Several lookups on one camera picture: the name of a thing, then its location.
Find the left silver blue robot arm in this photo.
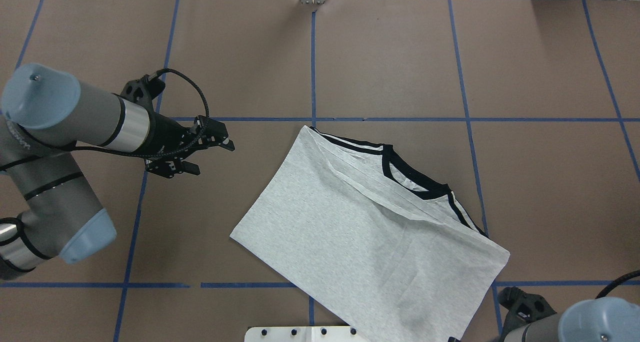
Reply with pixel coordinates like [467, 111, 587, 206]
[1, 63, 235, 282]

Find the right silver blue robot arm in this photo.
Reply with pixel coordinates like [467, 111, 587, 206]
[498, 287, 640, 341]

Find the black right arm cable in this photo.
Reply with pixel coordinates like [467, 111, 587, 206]
[595, 269, 640, 299]

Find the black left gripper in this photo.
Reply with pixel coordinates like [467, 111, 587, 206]
[142, 113, 236, 178]

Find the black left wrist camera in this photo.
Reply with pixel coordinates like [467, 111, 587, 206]
[119, 74, 166, 108]

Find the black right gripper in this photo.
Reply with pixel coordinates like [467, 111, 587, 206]
[497, 287, 557, 337]

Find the white camera mast pedestal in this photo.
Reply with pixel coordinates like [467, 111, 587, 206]
[244, 326, 367, 341]

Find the grey cartoon print t-shirt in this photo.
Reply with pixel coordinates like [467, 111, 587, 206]
[230, 127, 510, 341]

